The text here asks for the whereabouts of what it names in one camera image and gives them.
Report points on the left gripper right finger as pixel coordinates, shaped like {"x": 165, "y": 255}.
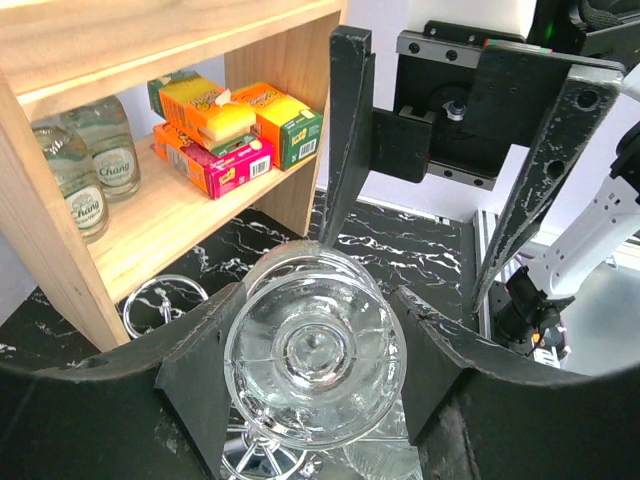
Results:
{"x": 475, "y": 410}

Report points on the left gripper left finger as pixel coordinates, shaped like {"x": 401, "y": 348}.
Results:
{"x": 101, "y": 419}

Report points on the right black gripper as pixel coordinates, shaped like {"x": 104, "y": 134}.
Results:
{"x": 463, "y": 97}

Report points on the ribbed stemmed glass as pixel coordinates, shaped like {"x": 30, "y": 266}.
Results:
{"x": 385, "y": 453}
{"x": 316, "y": 357}

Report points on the chrome wine glass rack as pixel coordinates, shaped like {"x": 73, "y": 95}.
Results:
{"x": 191, "y": 381}

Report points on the green orange sponge box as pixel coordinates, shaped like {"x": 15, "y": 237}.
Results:
{"x": 293, "y": 128}

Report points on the pink sponge box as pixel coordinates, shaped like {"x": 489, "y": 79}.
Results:
{"x": 216, "y": 173}

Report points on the wooden shelf unit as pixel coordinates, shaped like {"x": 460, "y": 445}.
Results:
{"x": 58, "y": 55}

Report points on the aluminium frame rail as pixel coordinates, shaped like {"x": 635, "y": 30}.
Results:
{"x": 484, "y": 223}

